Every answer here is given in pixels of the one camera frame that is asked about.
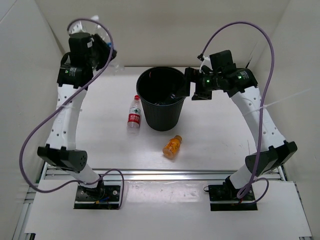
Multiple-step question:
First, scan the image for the white cable tie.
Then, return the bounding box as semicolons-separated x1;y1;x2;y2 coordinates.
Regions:
243;88;312;116

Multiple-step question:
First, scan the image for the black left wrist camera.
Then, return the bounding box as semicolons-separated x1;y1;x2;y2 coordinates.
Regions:
68;32;93;55

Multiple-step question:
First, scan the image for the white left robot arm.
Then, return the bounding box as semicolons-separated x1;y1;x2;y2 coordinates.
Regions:
37;32;116;200

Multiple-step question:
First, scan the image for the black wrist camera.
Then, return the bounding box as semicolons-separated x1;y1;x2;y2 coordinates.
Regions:
68;32;93;55
209;50;234;71

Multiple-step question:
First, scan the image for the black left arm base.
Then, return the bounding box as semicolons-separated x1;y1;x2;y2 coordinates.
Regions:
73;181;122;210

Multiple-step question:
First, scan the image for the aluminium table rail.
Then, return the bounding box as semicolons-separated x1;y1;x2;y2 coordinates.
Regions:
41;167;285;182

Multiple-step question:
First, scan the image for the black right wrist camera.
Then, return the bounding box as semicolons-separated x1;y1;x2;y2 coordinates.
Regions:
209;50;234;71

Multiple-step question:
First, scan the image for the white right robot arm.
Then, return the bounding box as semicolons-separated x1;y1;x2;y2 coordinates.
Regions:
173;66;298;200

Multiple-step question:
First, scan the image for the orange juice bottle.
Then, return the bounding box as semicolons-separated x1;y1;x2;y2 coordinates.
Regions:
162;135;183;159

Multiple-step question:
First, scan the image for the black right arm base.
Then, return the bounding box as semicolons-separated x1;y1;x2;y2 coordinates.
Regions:
203;184;258;212

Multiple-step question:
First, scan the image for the black ribbed plastic bin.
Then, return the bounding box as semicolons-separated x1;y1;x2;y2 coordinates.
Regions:
136;66;185;132

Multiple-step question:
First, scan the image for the red label clear bottle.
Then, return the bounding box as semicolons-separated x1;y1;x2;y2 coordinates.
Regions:
127;95;142;133

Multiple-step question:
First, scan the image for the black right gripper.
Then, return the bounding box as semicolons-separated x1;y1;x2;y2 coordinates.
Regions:
175;67;222;101

